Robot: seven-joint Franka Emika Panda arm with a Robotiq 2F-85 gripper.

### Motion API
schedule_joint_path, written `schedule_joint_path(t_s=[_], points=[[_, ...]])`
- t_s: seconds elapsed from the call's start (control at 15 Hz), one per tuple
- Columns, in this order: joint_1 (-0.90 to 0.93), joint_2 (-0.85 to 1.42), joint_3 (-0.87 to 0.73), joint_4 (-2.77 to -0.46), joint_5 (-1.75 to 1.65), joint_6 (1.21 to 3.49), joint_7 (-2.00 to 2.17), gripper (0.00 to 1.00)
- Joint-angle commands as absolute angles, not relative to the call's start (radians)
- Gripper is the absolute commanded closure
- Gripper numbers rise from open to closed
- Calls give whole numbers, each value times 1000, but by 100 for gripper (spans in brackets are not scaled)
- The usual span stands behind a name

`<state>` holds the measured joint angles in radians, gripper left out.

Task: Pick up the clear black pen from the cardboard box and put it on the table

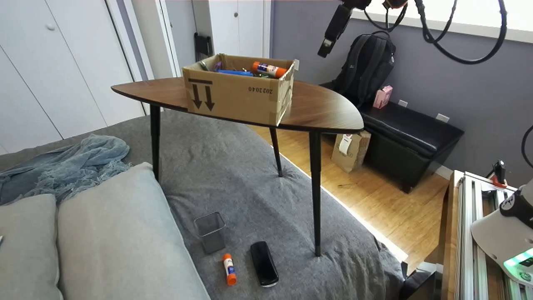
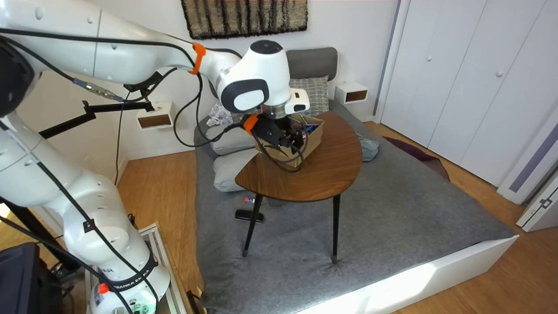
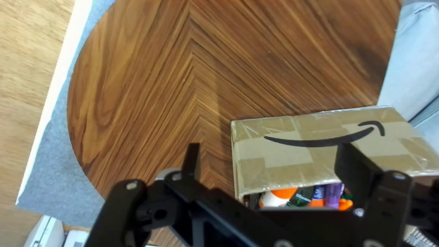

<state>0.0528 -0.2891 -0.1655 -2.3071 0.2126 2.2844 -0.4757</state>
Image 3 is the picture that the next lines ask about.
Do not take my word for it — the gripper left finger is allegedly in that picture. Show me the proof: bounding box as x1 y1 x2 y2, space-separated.
84 143 293 247

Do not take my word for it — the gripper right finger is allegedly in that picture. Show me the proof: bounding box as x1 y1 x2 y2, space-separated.
334 142 439 247

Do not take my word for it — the white box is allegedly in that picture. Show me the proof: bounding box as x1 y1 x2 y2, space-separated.
23 215 90 247

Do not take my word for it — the taped cardboard box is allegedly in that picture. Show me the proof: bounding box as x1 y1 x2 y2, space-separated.
230 106 439 203

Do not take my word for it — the heap of markers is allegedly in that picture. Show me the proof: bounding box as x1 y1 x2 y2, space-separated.
287 183 354 211

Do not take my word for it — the grey rug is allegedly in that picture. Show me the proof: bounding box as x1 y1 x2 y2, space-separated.
15 0 118 229

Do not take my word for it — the white orange glue bottle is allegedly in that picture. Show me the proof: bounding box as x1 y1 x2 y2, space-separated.
258 187 299 208

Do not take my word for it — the grey sofa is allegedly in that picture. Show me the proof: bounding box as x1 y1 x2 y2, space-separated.
377 0 439 153

